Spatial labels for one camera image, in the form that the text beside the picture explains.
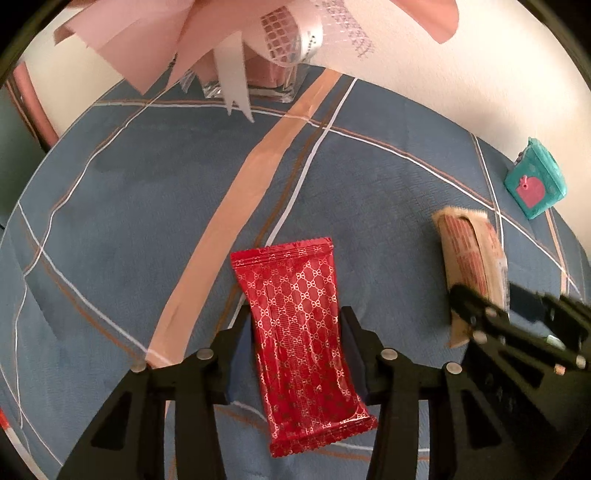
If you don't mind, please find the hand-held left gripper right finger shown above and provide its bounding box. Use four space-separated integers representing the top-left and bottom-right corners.
339 305 522 480

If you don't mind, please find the beige snack packet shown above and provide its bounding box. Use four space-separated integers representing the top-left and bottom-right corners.
431 206 509 349

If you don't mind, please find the pink rose paper bouquet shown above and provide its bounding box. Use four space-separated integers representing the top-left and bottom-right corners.
53 0 460 125

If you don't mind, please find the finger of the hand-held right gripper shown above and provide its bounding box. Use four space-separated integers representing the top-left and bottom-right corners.
510 285 591 352
449 284 583 376

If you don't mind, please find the red patterned snack packet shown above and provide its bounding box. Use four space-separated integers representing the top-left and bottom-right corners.
230 237 378 457

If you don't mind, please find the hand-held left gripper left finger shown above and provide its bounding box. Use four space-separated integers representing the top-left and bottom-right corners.
58 305 252 480

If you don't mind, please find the clear glass vase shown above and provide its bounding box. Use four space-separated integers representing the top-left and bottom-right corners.
185 55 308 103

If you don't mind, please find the teal house-shaped box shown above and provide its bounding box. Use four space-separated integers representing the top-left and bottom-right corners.
504 137 567 220

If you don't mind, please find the pink chair back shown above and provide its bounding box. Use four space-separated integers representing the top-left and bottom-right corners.
9 60 60 145

